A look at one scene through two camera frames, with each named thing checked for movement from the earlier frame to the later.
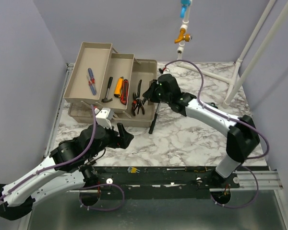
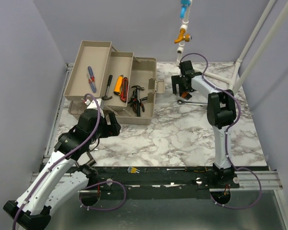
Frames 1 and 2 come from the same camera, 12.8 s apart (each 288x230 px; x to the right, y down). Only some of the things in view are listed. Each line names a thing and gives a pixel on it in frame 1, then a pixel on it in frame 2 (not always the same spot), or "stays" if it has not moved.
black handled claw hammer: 154,119 to 138,103
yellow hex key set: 133,170 stays
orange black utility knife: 119,87 stays
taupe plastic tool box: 115,81 stays
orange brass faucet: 186,37 stays
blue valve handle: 185,4 stays
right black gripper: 150,94 to 176,80
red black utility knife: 124,97 stays
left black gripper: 120,142 to 112,130
